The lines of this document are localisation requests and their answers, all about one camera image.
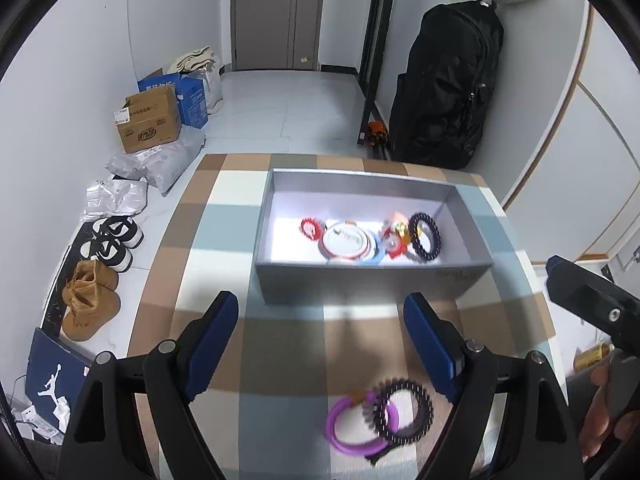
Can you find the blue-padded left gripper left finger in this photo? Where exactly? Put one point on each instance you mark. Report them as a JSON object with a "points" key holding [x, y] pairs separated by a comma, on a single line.
{"points": [[185, 366]]}

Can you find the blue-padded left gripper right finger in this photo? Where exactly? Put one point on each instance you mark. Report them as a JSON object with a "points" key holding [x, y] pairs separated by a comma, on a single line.
{"points": [[461, 370]]}

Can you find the blue-rimmed white button badge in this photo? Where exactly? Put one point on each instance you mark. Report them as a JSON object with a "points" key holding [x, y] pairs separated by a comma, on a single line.
{"points": [[372, 257]]}

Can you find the pink figurine keychain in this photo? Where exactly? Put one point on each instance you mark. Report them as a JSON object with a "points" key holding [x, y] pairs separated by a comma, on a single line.
{"points": [[395, 235]]}

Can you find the white red-rimmed button badge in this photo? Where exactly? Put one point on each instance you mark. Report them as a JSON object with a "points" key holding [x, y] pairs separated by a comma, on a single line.
{"points": [[344, 240]]}

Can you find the red frilled small badge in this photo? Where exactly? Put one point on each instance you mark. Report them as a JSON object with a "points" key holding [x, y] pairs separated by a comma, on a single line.
{"points": [[312, 228]]}

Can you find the person's right hand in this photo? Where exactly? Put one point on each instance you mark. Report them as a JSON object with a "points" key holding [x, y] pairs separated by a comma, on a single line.
{"points": [[598, 422]]}

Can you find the gold can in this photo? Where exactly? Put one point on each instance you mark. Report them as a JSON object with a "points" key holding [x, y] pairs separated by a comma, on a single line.
{"points": [[594, 355]]}

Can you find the checkered brown blue mat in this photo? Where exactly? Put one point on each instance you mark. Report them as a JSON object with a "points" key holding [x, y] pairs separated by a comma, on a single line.
{"points": [[284, 367]]}

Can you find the tan suede boot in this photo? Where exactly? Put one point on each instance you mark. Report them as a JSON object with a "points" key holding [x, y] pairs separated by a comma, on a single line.
{"points": [[91, 299]]}

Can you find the black white sneaker upper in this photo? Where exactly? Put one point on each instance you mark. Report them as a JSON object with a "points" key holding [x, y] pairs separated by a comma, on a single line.
{"points": [[122, 228]]}

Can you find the black white sneaker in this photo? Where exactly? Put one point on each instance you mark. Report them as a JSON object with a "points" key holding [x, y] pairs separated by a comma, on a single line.
{"points": [[122, 228], [109, 251]]}

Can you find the blue Jordan shoe box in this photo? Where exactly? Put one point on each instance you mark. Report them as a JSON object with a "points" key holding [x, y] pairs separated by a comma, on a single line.
{"points": [[54, 378]]}

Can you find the black white sneaker lower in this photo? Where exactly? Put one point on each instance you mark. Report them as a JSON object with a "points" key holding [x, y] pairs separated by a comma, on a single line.
{"points": [[109, 251]]}

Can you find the grey open cardboard box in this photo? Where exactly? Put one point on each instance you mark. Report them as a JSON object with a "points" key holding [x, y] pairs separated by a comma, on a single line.
{"points": [[446, 257]]}

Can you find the silver crumpled plastic bag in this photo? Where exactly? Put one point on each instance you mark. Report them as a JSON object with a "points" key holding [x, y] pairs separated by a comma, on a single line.
{"points": [[115, 197]]}

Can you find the grey plastic mailer bag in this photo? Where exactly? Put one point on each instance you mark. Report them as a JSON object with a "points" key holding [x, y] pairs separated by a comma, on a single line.
{"points": [[162, 165]]}

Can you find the brown cardboard box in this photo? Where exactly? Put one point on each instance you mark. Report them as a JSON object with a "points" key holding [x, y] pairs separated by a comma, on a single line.
{"points": [[148, 119]]}

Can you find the orange black tool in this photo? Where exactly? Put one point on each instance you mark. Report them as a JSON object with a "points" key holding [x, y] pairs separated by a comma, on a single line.
{"points": [[377, 134]]}

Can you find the blue cardboard box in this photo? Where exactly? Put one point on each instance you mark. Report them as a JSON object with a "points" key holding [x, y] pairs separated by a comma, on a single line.
{"points": [[190, 96]]}

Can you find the black large bag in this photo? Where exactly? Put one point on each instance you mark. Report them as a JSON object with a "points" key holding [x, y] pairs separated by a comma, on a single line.
{"points": [[442, 99]]}

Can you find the white bag with cloth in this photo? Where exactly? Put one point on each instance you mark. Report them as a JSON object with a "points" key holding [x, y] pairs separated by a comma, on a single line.
{"points": [[203, 64]]}

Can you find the grey door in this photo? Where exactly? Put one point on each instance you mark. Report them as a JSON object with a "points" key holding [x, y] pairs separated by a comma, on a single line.
{"points": [[275, 34]]}

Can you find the black metal rack frame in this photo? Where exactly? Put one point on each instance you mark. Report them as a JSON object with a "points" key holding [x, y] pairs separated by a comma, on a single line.
{"points": [[372, 58]]}

